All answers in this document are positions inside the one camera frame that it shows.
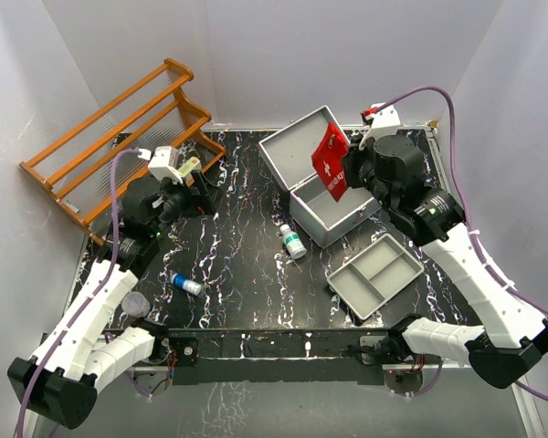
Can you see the blue white tube bottle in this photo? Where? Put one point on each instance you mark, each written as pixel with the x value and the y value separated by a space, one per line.
pixel 187 285

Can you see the grey divider tray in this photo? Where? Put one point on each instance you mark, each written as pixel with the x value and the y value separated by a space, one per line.
pixel 374 276

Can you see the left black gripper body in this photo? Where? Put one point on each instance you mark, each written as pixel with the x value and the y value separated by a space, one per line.
pixel 178 202

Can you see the wooden shelf rack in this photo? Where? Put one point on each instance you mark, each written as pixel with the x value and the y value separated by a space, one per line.
pixel 74 170

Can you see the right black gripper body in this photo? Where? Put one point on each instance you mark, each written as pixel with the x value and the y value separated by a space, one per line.
pixel 360 168

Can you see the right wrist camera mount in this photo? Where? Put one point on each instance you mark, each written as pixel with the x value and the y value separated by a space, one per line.
pixel 381 119

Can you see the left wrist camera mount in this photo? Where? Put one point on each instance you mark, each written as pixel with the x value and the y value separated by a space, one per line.
pixel 162 163

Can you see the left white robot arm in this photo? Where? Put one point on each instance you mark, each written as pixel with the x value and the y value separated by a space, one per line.
pixel 62 378

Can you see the red first aid pouch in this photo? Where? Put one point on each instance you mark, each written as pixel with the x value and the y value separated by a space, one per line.
pixel 327 161

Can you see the black base frame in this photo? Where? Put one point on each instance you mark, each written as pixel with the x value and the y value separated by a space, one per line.
pixel 219 355

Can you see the clear plastic cup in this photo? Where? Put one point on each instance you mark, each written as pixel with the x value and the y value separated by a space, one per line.
pixel 136 305

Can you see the grey metal case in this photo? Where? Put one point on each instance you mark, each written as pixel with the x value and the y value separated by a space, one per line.
pixel 287 153

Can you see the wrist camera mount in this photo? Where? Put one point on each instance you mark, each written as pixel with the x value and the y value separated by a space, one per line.
pixel 162 163
pixel 381 119

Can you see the white medicine box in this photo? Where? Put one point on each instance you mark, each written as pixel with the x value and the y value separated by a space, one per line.
pixel 192 164

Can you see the white green-label pill bottle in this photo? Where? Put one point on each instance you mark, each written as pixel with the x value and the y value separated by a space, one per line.
pixel 292 242

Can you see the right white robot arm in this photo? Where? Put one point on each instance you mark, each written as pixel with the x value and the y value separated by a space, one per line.
pixel 512 335

